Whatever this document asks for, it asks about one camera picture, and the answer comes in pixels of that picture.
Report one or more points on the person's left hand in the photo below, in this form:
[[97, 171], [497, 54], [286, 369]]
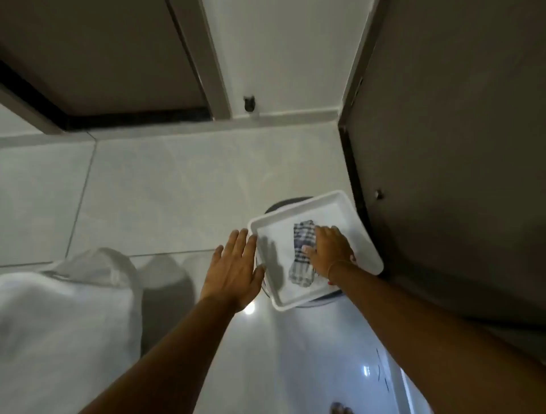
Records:
[[230, 277]]

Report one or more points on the person's right hand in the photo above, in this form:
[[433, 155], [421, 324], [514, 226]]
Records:
[[330, 254]]

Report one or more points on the person's left middle finger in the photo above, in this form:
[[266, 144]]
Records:
[[243, 241]]

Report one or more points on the person's left little finger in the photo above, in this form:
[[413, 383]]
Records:
[[217, 256]]

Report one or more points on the person's right thumb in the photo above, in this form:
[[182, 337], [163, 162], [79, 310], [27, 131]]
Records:
[[308, 250]]

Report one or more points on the person's left thumb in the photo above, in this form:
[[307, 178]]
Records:
[[259, 275]]

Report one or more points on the blue checked cloth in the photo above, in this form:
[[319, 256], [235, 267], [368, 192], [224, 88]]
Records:
[[300, 256]]

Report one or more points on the white rectangular plastic tray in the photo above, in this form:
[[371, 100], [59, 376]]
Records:
[[277, 251]]

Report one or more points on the person's left forearm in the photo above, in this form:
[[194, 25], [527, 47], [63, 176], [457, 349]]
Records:
[[170, 354]]

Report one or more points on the person's right forearm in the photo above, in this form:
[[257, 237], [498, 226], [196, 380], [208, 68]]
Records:
[[426, 332]]

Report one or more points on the red thread wristband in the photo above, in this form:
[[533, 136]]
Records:
[[337, 266]]

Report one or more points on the grey round stool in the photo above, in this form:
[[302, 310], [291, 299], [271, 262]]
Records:
[[285, 204]]

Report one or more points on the black door stopper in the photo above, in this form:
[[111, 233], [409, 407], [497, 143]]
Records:
[[251, 103]]

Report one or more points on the person's foot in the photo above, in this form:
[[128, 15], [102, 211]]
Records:
[[341, 409]]

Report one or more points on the white fabric garment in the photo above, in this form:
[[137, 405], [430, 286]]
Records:
[[64, 332]]

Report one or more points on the brown wooden door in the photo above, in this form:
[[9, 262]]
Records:
[[460, 149], [106, 55]]

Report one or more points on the grey door frame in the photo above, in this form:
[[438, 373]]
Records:
[[202, 59]]

